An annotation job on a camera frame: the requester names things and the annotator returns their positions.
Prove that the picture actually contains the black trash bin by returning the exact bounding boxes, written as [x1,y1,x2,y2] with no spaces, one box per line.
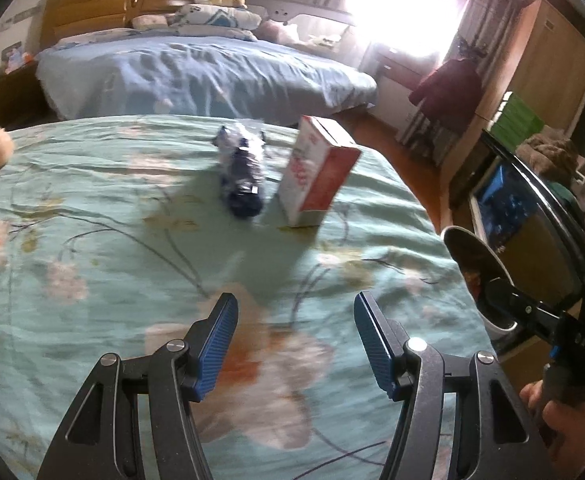
[441,226,517,340]

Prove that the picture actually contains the wooden headboard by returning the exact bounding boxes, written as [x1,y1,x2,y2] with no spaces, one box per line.
[38,0,194,51]

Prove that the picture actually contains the white pink pillow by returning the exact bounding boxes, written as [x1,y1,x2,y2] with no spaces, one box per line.
[131,14,169,30]

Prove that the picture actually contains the blue bed sheet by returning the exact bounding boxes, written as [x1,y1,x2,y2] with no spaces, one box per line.
[36,29,377,126]

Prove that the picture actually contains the wooden wardrobe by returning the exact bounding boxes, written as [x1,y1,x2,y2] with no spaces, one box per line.
[475,0,585,130]

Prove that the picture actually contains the red and white carton box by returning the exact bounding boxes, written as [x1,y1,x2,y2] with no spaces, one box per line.
[277,116,362,228]

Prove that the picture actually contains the green storage boxes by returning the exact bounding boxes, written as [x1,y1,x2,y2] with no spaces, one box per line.
[486,91,545,153]

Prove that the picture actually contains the green floral bedspread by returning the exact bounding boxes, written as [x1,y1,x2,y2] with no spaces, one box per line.
[0,116,490,479]

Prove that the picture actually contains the photo frame on nightstand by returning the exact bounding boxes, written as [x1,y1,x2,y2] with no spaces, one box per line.
[1,41,23,74]

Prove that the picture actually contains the dark wooden nightstand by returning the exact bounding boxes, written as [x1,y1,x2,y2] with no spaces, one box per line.
[0,62,58,131]

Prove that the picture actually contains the dark red hanging jacket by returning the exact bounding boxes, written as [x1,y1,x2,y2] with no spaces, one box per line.
[408,58,483,133]

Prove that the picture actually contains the grey crib rail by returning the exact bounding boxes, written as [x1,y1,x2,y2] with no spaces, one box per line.
[247,0,352,58]

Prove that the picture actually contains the person's right hand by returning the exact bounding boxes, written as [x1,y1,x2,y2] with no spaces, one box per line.
[543,401,585,479]

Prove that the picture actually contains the white blue patterned pillow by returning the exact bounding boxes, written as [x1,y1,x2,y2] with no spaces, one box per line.
[170,3,262,41]

